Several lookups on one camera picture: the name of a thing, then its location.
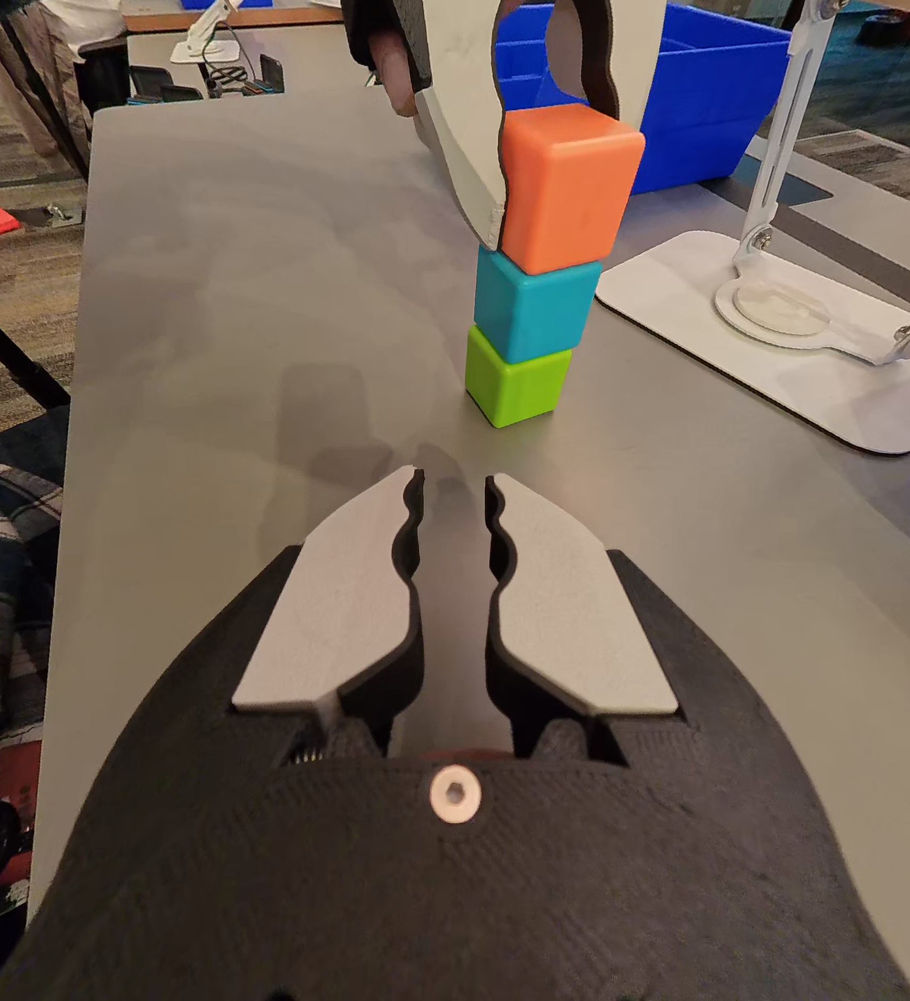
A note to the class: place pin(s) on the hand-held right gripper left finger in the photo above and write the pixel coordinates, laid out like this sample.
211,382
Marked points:
330,618

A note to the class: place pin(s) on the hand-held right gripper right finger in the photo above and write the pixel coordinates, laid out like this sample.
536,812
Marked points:
580,618

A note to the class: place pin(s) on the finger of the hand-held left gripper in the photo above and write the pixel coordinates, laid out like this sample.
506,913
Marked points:
459,78
639,55

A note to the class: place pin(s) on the blue plastic bin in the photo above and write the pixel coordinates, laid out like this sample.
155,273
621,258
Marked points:
721,102

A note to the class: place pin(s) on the orange cube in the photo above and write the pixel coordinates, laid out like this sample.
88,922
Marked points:
572,195

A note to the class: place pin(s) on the green cube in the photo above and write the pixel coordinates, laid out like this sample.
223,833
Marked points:
517,387

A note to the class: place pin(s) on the teal cube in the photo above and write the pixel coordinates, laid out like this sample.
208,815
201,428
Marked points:
533,313

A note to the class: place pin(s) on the white desk stand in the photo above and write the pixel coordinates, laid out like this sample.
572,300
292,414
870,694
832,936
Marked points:
193,52

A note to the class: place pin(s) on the grey desk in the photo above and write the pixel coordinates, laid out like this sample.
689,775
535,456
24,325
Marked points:
267,274

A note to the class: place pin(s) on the person's left hand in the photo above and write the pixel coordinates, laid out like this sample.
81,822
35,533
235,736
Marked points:
394,74

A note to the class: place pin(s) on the grey table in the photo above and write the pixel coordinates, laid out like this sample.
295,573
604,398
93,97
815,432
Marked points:
306,59

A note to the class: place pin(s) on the white stand with wooden board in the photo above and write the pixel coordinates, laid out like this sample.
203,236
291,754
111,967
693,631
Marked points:
674,297

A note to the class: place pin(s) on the person's plaid shirt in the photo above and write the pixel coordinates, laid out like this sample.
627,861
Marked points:
1,547

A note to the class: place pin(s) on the black chair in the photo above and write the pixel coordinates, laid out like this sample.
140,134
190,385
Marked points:
17,360

